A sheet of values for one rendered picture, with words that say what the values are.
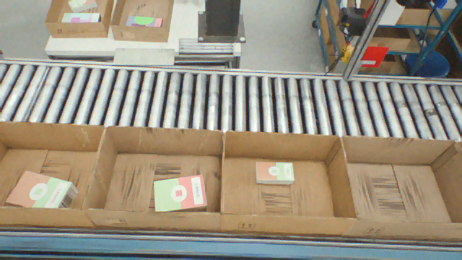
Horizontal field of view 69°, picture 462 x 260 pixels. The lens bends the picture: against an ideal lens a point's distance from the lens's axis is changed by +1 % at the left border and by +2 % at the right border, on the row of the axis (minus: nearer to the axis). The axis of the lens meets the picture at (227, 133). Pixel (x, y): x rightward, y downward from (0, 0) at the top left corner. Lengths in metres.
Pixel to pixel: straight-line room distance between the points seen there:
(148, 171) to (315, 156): 0.61
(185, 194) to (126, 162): 0.28
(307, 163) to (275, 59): 1.75
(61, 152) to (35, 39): 2.08
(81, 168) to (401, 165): 1.16
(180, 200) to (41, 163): 0.53
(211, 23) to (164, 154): 0.84
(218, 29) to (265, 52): 1.17
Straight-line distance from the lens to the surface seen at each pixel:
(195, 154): 1.25
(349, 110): 1.68
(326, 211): 1.22
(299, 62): 2.95
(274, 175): 1.19
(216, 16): 1.82
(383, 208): 1.31
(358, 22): 1.64
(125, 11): 2.11
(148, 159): 1.26
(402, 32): 2.53
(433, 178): 1.45
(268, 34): 3.16
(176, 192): 1.11
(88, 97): 1.69
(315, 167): 1.28
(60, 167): 1.34
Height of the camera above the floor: 1.96
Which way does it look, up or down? 56 degrees down
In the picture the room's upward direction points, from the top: 5 degrees clockwise
